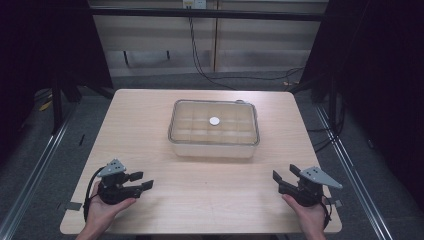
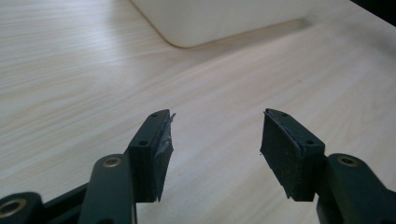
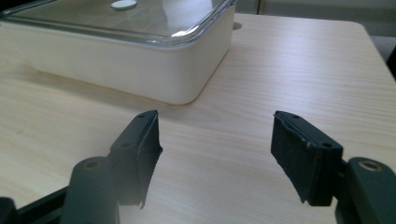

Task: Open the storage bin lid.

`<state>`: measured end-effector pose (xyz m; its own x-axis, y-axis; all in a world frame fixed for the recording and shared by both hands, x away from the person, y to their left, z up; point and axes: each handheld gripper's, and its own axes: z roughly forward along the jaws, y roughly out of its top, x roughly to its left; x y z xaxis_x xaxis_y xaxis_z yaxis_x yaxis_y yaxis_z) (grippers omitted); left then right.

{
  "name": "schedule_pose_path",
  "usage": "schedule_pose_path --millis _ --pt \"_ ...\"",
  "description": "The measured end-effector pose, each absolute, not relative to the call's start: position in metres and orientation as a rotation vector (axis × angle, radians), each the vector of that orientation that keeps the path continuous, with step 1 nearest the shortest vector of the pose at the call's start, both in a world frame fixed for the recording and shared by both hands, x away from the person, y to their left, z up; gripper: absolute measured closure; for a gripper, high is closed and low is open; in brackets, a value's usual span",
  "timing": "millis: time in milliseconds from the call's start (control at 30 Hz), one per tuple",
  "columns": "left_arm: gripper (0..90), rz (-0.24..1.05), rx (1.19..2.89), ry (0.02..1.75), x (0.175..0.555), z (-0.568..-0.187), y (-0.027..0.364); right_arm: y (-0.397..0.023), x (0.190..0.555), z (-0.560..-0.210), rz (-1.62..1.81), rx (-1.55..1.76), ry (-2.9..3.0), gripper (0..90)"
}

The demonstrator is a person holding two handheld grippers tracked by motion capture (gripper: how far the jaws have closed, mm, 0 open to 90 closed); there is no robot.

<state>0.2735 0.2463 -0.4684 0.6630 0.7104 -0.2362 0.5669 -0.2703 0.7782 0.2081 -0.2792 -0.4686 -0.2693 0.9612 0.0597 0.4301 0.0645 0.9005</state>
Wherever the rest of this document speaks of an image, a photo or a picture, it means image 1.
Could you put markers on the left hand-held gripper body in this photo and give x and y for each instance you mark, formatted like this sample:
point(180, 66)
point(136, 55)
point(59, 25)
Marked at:
point(111, 191)

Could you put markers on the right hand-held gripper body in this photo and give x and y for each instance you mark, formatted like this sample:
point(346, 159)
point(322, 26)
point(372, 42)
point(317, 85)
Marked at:
point(308, 191)

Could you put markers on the person's right hand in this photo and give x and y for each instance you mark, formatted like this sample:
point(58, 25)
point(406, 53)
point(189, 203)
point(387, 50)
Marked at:
point(311, 216)

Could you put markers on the person's left hand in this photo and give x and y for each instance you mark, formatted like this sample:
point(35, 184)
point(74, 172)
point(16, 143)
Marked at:
point(100, 215)

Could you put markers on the grey tape strip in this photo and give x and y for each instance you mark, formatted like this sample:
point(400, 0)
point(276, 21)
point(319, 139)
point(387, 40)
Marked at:
point(73, 206)
point(335, 202)

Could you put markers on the small black floor strip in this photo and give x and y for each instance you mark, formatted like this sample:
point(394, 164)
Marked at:
point(81, 140)

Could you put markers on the clear plastic lidded container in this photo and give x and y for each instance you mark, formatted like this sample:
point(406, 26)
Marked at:
point(213, 135)

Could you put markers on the white round lid knob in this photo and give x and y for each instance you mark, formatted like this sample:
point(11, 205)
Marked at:
point(214, 121)

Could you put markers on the black metal stand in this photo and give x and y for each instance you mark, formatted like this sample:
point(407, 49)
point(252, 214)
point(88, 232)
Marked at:
point(57, 106)

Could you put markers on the yellow floor object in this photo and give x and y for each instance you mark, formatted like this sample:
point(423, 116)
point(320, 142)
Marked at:
point(45, 105)

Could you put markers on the dark curtain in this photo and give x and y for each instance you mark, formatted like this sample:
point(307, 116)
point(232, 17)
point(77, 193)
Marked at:
point(43, 50)
point(383, 83)

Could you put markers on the metal floor rail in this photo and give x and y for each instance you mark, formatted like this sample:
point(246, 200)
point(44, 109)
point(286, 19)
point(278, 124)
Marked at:
point(36, 170)
point(353, 173)

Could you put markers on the black horizontal frame bar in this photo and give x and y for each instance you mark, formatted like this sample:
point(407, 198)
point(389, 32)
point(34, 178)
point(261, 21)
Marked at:
point(206, 14)

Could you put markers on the white wall power outlet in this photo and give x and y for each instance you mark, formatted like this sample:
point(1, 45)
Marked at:
point(194, 4)

